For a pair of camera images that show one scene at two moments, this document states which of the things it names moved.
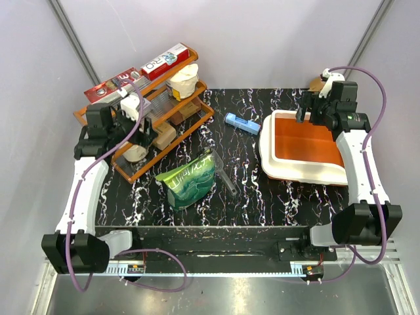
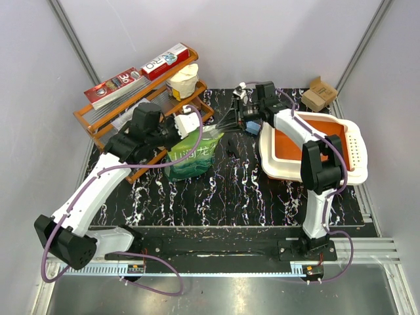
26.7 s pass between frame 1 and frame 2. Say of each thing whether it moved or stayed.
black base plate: stayed
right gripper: moved
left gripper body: moved
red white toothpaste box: stayed
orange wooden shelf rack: stayed
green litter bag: moved
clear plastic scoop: moved
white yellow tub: stayed
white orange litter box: stayed
